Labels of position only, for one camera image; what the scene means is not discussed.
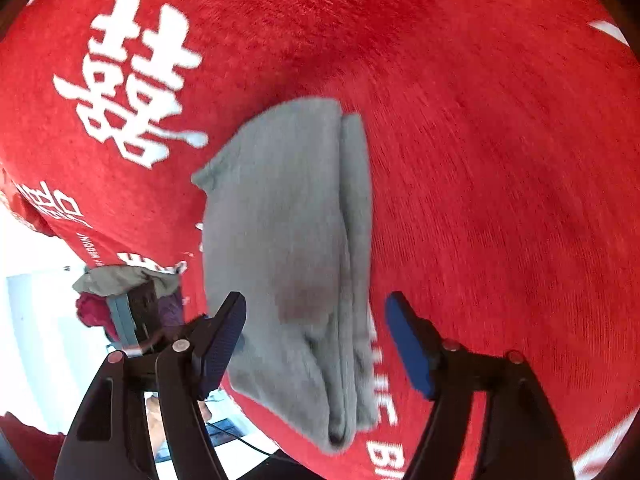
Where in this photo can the beige cloth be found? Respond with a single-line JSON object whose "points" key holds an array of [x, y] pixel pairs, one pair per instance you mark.
{"points": [[120, 280]]}

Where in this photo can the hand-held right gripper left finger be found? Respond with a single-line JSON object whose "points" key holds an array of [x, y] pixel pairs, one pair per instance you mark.
{"points": [[222, 346]]}

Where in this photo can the purple cloth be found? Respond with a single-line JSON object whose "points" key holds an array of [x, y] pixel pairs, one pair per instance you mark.
{"points": [[171, 310]]}

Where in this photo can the red printed blanket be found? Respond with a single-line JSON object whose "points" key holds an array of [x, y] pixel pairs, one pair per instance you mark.
{"points": [[475, 160]]}

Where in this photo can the dark red cloth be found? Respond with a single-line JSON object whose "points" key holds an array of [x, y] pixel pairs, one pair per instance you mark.
{"points": [[92, 312]]}

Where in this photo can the grey long-sleeved top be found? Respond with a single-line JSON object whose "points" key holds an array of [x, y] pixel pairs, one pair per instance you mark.
{"points": [[280, 210]]}

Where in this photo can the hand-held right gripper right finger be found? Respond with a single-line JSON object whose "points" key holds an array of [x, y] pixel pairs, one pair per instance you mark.
{"points": [[407, 346]]}

